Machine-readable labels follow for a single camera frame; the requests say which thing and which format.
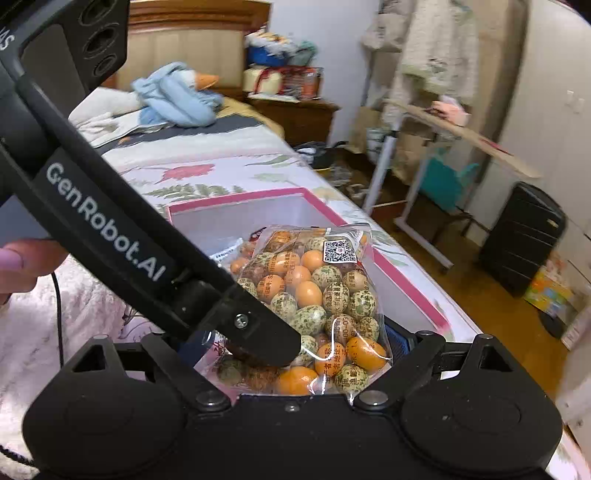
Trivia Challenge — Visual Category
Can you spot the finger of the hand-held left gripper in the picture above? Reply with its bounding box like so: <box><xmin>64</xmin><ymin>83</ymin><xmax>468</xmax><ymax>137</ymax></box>
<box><xmin>203</xmin><ymin>279</ymin><xmax>304</xmax><ymax>370</ymax></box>

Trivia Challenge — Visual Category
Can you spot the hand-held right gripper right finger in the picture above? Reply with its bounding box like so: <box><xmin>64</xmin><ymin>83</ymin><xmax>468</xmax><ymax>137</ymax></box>
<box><xmin>352</xmin><ymin>323</ymin><xmax>525</xmax><ymax>411</ymax></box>

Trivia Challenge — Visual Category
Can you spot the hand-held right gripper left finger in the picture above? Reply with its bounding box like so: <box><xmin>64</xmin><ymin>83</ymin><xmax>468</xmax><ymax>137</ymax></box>
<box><xmin>62</xmin><ymin>330</ymin><xmax>232</xmax><ymax>412</ymax></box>

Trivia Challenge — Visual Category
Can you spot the clear bag of speckled eggs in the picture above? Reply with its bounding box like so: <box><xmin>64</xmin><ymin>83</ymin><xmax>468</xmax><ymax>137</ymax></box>
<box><xmin>216</xmin><ymin>223</ymin><xmax>394</xmax><ymax>398</ymax></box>

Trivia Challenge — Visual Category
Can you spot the pink cardboard box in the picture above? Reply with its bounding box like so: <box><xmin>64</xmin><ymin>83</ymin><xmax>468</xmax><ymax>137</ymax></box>
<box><xmin>166</xmin><ymin>187</ymin><xmax>450</xmax><ymax>337</ymax></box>

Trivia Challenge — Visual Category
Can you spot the person's left hand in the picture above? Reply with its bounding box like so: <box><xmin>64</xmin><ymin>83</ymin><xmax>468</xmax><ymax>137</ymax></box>
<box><xmin>0</xmin><ymin>239</ymin><xmax>70</xmax><ymax>306</ymax></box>

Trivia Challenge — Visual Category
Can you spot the floral bedsheet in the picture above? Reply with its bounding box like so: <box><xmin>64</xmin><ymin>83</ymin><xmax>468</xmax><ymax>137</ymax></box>
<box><xmin>99</xmin><ymin>124</ymin><xmax>485</xmax><ymax>342</ymax></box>

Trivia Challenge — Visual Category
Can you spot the white pillow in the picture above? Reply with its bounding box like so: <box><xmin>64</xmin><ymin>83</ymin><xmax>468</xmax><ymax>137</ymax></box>
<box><xmin>68</xmin><ymin>87</ymin><xmax>141</xmax><ymax>147</ymax></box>

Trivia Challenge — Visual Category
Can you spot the blue plush goose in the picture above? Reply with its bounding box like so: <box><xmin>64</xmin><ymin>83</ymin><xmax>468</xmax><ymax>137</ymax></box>
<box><xmin>131</xmin><ymin>61</ymin><xmax>223</xmax><ymax>128</ymax></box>

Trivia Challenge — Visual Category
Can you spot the colourful carton on floor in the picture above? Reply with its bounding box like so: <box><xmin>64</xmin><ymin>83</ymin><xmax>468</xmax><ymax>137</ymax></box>
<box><xmin>523</xmin><ymin>253</ymin><xmax>578</xmax><ymax>319</ymax></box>

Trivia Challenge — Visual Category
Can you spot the black suitcase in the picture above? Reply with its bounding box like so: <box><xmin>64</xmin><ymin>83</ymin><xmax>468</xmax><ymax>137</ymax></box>
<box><xmin>478</xmin><ymin>181</ymin><xmax>568</xmax><ymax>298</ymax></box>

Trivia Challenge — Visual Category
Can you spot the fluffy pink garment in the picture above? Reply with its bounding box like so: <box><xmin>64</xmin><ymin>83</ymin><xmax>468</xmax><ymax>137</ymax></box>
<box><xmin>0</xmin><ymin>256</ymin><xmax>139</xmax><ymax>467</ymax></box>

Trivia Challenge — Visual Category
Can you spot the teal bag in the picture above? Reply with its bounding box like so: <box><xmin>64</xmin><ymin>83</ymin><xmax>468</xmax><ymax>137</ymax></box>
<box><xmin>418</xmin><ymin>156</ymin><xmax>478</xmax><ymax>214</ymax></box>

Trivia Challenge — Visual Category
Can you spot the dark grey blanket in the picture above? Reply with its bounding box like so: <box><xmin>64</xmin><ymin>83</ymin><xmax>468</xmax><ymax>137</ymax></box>
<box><xmin>95</xmin><ymin>102</ymin><xmax>283</xmax><ymax>149</ymax></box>

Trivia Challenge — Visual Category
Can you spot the wooden headboard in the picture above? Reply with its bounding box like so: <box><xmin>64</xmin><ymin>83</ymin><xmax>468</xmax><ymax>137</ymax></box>
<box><xmin>115</xmin><ymin>0</ymin><xmax>272</xmax><ymax>100</ymax></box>

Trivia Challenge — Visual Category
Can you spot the black bag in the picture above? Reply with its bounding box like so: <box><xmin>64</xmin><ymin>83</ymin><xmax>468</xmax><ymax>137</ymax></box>
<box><xmin>295</xmin><ymin>141</ymin><xmax>349</xmax><ymax>172</ymax></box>

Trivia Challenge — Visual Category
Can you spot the white metal rack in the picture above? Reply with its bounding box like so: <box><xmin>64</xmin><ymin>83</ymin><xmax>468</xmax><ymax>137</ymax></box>
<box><xmin>365</xmin><ymin>99</ymin><xmax>543</xmax><ymax>271</ymax></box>

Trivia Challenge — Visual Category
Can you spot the wooden nightstand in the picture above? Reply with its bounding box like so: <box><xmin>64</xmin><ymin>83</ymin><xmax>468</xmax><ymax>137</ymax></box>
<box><xmin>247</xmin><ymin>95</ymin><xmax>341</xmax><ymax>149</ymax></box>

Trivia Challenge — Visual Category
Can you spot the clear bag red trim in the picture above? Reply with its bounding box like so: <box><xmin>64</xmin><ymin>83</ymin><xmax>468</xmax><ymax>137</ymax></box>
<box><xmin>244</xmin><ymin>66</ymin><xmax>324</xmax><ymax>99</ymax></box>

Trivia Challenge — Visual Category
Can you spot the pile of cloth items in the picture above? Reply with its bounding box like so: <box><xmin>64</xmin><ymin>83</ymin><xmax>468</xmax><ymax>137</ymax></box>
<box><xmin>245</xmin><ymin>28</ymin><xmax>319</xmax><ymax>68</ymax></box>

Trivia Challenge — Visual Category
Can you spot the beige hanging coat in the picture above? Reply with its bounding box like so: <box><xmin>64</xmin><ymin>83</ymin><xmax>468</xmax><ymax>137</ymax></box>
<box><xmin>361</xmin><ymin>0</ymin><xmax>482</xmax><ymax>126</ymax></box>

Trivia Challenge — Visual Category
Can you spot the black cable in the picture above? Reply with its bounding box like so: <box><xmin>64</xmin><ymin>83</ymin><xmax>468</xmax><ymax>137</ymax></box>
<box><xmin>50</xmin><ymin>271</ymin><xmax>66</xmax><ymax>365</ymax></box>

